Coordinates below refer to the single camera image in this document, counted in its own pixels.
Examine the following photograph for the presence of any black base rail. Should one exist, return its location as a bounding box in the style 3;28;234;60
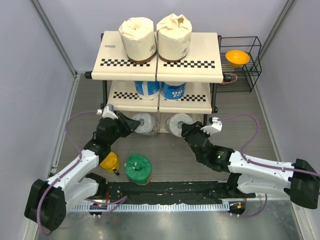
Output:
96;181;256;205

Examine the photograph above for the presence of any cream three-tier checkered shelf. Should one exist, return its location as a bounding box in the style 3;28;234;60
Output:
84;30;233;135

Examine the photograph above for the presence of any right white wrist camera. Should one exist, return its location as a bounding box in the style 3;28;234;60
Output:
200;117;223;136

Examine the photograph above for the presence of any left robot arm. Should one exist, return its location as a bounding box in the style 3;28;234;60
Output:
24;112;141;232

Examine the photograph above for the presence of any grey paper roll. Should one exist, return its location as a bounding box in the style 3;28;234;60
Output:
165;113;194;137
132;112;160;136

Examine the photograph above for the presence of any pink object in rack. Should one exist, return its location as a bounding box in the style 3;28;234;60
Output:
221;73;238;85

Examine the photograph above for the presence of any blue roll front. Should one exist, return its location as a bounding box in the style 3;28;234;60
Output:
161;81;186;100

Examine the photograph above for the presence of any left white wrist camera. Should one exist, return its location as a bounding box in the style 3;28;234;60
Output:
96;104;118;120

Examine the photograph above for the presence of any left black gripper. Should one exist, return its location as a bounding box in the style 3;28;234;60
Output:
107;112;140;146

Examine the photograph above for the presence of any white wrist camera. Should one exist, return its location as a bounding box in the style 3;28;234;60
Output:
96;104;118;120
200;117;223;136

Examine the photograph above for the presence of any black wire basket rack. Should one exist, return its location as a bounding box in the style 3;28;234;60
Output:
210;35;262;93

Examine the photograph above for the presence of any purple cable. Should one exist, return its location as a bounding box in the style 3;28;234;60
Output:
36;109;128;237
219;112;320;218

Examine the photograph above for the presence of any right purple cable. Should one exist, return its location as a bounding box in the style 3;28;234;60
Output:
219;112;320;218

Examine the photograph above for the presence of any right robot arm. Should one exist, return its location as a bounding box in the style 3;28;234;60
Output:
178;121;320;210

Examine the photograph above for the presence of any green wrapped paper roll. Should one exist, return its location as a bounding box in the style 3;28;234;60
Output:
125;154;152;185

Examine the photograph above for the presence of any yellow bowl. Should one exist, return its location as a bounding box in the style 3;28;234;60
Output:
225;50;250;67

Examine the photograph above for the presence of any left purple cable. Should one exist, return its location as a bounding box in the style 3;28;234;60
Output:
36;109;128;237

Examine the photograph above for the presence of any yellow cup with handle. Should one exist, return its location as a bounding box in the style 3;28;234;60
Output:
99;151;121;176

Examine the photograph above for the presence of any white slotted cable duct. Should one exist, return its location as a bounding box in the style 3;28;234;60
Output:
70;201;230;213

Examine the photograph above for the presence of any cream paper roll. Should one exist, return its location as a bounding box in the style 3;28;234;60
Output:
156;13;192;62

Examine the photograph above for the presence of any blue roll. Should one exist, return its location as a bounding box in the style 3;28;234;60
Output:
134;81;160;100
161;81;186;100

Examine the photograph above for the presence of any cream roll with brown band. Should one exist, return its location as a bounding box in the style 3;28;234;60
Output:
118;17;157;64

